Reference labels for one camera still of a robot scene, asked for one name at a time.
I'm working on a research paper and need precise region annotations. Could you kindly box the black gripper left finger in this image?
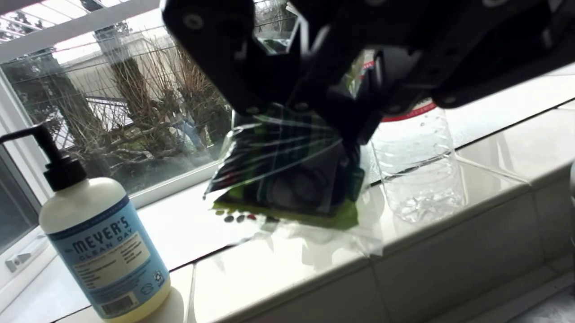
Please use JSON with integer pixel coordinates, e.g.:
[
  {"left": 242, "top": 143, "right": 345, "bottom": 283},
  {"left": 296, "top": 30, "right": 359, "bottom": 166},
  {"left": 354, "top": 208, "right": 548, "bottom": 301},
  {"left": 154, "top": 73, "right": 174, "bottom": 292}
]
[{"left": 160, "top": 0, "right": 312, "bottom": 121}]

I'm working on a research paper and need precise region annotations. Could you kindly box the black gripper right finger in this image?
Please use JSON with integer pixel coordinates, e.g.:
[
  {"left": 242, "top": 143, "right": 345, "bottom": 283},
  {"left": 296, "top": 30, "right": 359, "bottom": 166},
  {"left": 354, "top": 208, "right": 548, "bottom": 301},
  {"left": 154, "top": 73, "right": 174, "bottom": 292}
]
[{"left": 325, "top": 0, "right": 575, "bottom": 145}]

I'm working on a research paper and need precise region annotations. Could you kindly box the green sponge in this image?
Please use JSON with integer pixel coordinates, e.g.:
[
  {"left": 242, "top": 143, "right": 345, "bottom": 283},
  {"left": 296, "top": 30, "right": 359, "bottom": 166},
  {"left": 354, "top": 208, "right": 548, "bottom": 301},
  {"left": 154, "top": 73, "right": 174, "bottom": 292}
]
[{"left": 203, "top": 100, "right": 384, "bottom": 256}]

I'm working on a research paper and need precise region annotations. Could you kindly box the small clear water bottle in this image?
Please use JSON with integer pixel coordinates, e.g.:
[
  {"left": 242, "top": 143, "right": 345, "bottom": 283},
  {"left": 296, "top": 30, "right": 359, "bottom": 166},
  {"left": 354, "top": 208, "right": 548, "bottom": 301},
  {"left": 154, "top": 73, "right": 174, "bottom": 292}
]
[{"left": 370, "top": 100, "right": 472, "bottom": 226}]

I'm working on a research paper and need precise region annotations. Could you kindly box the blue label soap pump bottle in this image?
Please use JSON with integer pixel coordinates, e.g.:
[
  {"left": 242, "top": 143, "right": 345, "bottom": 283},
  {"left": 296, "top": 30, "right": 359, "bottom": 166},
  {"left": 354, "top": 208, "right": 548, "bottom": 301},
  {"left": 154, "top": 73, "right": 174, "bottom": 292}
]
[{"left": 0, "top": 123, "right": 172, "bottom": 323}]

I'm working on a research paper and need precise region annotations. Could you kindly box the white window frame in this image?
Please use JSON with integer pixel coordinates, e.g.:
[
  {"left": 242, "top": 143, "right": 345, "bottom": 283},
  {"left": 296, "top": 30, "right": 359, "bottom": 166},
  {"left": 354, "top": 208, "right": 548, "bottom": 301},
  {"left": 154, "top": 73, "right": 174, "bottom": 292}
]
[{"left": 0, "top": 0, "right": 241, "bottom": 312}]

